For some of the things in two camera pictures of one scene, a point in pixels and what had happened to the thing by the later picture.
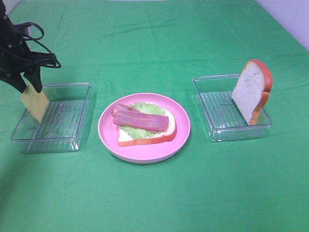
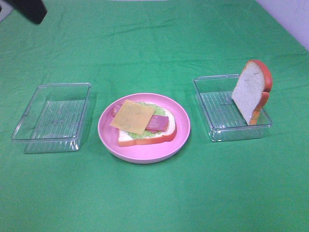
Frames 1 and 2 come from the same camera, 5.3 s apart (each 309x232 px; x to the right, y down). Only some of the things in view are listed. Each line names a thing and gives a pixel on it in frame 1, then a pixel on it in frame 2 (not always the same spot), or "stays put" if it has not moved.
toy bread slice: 251,91 stays put
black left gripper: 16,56 to 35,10
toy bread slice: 165,136 stays put
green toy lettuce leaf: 137,133 stays put
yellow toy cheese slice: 35,102 to 133,116
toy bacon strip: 121,109 stays put
